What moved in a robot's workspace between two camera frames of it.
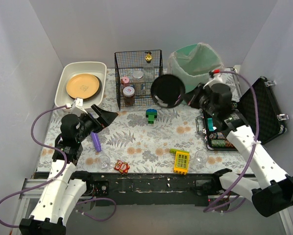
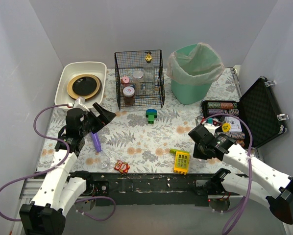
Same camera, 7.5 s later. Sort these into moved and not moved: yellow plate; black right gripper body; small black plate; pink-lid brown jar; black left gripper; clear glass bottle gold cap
Moved: small black plate; black right gripper body
Not moved: clear glass bottle gold cap; yellow plate; black left gripper; pink-lid brown jar
